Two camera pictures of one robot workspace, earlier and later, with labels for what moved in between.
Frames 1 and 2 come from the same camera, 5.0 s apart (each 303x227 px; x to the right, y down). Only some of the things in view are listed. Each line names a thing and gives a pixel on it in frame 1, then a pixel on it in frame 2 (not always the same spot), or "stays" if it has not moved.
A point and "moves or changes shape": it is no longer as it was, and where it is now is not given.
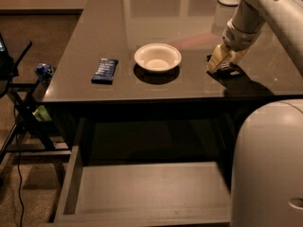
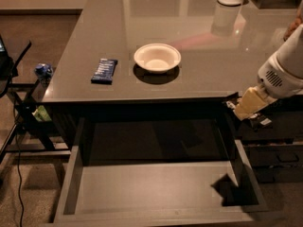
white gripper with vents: [239, 39] → [278, 83]
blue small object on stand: [44, 71] stays
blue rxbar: [104, 73] stays
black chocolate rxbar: [229, 74] moves or changes shape
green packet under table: [42, 114] stays
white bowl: [157, 57] stays
